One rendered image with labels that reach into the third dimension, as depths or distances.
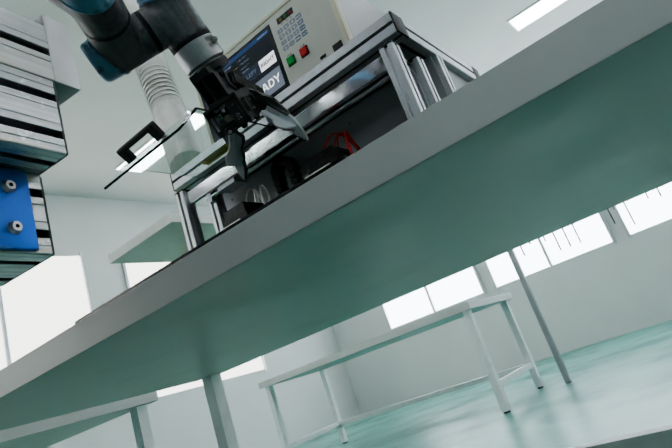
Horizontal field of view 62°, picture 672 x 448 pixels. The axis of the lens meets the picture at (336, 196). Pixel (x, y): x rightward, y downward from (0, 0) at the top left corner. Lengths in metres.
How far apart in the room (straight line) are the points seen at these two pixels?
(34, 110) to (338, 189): 0.32
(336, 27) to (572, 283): 6.41
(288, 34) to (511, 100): 0.79
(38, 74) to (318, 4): 0.72
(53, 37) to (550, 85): 0.53
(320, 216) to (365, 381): 8.11
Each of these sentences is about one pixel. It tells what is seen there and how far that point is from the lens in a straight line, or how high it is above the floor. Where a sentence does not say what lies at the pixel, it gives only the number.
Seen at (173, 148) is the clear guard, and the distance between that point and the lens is 1.20.
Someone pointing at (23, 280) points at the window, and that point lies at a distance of 6.16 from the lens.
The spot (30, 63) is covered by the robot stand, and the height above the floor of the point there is 0.91.
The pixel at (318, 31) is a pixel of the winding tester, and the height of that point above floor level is 1.20.
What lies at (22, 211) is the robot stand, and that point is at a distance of 0.62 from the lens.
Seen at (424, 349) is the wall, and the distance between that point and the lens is 8.15.
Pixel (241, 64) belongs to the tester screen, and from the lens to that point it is 1.36.
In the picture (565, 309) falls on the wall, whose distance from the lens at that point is 7.42.
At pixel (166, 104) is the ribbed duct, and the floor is 1.94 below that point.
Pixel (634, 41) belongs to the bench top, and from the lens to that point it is 0.56.
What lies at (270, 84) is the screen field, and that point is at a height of 1.17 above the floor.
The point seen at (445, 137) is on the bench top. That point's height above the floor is 0.71.
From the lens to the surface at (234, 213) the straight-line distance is 1.19.
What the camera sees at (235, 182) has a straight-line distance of 1.35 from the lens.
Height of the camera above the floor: 0.52
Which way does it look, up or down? 18 degrees up
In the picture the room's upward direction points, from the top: 19 degrees counter-clockwise
